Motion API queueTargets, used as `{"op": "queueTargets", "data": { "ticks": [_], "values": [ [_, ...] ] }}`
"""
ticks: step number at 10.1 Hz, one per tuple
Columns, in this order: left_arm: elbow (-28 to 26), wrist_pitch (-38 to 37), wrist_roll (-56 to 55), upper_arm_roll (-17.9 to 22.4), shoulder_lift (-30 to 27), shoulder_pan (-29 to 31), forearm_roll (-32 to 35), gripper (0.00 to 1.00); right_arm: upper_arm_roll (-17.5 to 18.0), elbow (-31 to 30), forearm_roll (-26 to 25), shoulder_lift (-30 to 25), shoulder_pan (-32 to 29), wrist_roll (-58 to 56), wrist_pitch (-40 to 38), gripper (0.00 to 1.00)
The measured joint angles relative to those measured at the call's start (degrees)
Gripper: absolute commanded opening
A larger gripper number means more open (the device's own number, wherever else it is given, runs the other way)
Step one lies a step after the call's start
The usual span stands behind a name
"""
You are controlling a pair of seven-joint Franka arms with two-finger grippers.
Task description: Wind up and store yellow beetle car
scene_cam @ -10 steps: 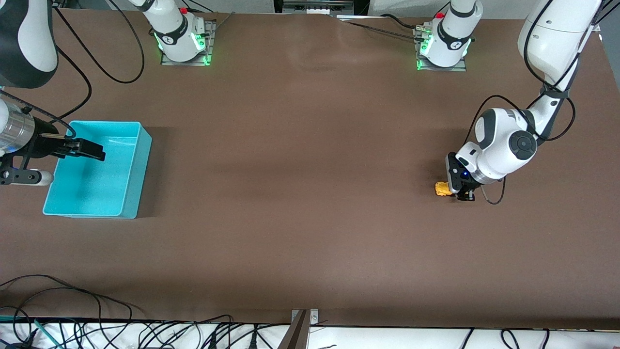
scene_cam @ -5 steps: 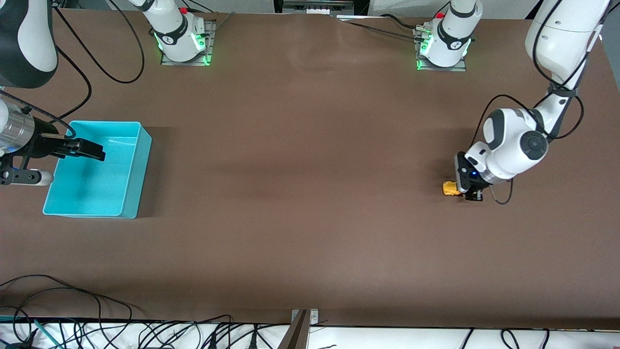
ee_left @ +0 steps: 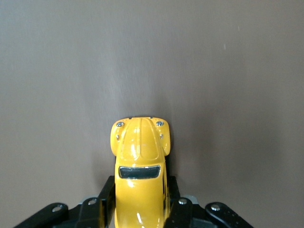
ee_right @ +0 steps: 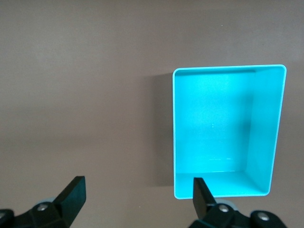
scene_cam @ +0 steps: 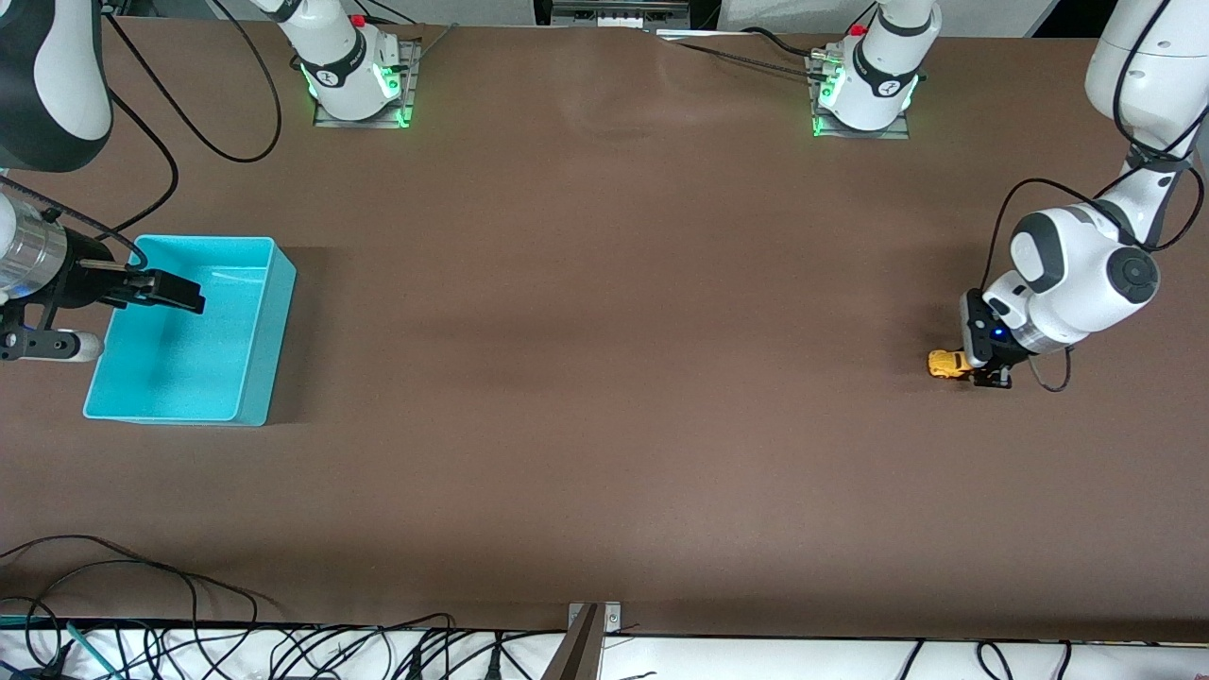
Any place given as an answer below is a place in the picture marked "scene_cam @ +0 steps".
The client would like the short black right arm cable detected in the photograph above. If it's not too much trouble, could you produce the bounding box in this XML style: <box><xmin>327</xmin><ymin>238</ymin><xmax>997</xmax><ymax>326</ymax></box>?
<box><xmin>0</xmin><ymin>90</ymin><xmax>182</xmax><ymax>270</ymax></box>

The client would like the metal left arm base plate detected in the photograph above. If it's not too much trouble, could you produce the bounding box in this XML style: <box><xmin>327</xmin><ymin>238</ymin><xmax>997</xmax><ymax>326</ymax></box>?
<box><xmin>808</xmin><ymin>52</ymin><xmax>912</xmax><ymax>141</ymax></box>

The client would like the dark metal post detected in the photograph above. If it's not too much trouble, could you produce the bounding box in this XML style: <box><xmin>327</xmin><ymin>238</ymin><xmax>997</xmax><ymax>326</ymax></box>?
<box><xmin>543</xmin><ymin>604</ymin><xmax>605</xmax><ymax>680</ymax></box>

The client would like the long looping black arm cable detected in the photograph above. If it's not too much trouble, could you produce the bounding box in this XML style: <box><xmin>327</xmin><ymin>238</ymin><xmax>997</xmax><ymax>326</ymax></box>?
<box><xmin>102</xmin><ymin>0</ymin><xmax>284</xmax><ymax>163</ymax></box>

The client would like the silver metal bracket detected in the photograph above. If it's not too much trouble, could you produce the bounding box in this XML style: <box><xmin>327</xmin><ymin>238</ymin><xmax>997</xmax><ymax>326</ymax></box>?
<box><xmin>567</xmin><ymin>602</ymin><xmax>622</xmax><ymax>636</ymax></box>

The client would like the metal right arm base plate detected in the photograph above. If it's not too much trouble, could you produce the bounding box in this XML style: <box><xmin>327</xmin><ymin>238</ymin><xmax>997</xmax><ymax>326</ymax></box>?
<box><xmin>314</xmin><ymin>38</ymin><xmax>422</xmax><ymax>128</ymax></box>

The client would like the grey power strip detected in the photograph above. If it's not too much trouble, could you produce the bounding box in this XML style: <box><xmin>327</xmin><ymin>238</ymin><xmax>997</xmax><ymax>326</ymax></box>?
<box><xmin>551</xmin><ymin>0</ymin><xmax>693</xmax><ymax>28</ymax></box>

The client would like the turquoise plastic bin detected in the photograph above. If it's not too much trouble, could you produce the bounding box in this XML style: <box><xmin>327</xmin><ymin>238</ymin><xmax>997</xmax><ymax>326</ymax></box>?
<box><xmin>83</xmin><ymin>235</ymin><xmax>298</xmax><ymax>428</ymax></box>

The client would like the black cable to arm base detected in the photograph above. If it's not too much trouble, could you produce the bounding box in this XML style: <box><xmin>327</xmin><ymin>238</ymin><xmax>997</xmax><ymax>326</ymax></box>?
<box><xmin>656</xmin><ymin>26</ymin><xmax>825</xmax><ymax>78</ymax></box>

